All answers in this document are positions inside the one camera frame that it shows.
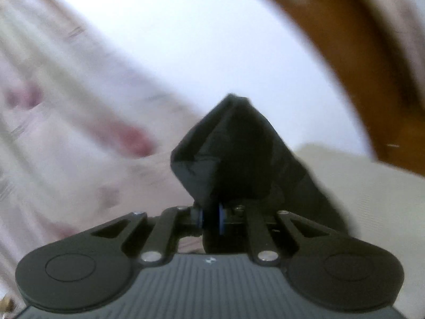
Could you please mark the cream bed sheet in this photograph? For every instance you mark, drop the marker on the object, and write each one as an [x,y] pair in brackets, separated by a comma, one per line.
[381,199]

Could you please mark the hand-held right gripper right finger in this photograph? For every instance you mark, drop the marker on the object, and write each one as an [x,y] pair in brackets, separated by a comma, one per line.
[221,221]

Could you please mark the pink floral curtain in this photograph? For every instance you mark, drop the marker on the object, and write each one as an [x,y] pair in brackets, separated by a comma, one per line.
[66,113]

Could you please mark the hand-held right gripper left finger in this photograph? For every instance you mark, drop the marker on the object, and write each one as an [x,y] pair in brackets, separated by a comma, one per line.
[198,218]

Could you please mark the black padded jacket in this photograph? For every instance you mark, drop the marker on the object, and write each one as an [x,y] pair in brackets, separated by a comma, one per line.
[242,153]

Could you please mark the brown wooden door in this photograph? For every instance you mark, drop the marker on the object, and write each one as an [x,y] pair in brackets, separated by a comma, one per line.
[362,73]

